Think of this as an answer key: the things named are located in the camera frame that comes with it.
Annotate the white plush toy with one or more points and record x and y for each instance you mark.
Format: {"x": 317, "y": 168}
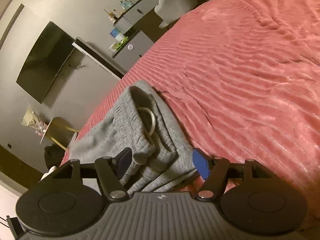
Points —
{"x": 171, "y": 10}

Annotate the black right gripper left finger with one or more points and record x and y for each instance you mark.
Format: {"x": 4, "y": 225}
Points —
{"x": 107, "y": 171}

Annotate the black soundbar shelf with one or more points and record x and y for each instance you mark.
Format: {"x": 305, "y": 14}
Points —
{"x": 99, "y": 59}

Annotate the black wall television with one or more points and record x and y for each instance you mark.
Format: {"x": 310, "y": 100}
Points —
{"x": 44, "y": 62}

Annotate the green item on dresser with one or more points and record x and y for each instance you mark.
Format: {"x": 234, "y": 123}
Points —
{"x": 116, "y": 45}

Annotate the dark grey dresser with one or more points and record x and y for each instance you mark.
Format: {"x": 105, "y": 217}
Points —
{"x": 143, "y": 27}

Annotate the grey sweatpants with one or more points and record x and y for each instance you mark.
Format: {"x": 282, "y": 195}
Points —
{"x": 142, "y": 121}

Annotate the red ribbed bed blanket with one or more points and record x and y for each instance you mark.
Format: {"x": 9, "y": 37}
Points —
{"x": 242, "y": 79}

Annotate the clear bag on table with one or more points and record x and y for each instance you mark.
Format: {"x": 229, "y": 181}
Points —
{"x": 32, "y": 120}

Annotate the blue white box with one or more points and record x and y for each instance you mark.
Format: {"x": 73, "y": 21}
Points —
{"x": 115, "y": 33}

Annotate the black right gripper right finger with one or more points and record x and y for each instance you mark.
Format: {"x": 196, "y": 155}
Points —
{"x": 216, "y": 172}

